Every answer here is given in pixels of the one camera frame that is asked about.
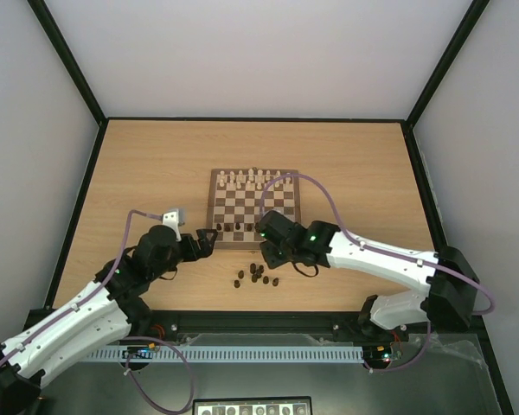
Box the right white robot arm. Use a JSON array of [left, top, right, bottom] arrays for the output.
[[255, 210, 479, 339]]

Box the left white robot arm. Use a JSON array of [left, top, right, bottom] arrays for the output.
[[0, 225, 218, 414]]

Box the wooden chess board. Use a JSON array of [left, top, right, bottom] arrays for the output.
[[206, 174, 301, 251]]

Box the white chess pieces row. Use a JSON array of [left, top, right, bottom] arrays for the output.
[[210, 168, 297, 190]]

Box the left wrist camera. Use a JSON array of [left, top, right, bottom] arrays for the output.
[[162, 207, 186, 227]]

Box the black aluminium frame rail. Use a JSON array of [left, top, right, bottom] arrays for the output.
[[25, 309, 485, 345]]

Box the white slotted cable duct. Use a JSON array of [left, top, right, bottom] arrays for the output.
[[83, 346, 363, 364]]

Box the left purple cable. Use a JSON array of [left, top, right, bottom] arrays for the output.
[[0, 209, 196, 412]]

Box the purple cable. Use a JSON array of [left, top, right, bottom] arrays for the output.
[[0, 209, 196, 412], [259, 174, 497, 374]]

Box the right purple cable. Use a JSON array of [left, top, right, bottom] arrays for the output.
[[259, 174, 497, 374]]

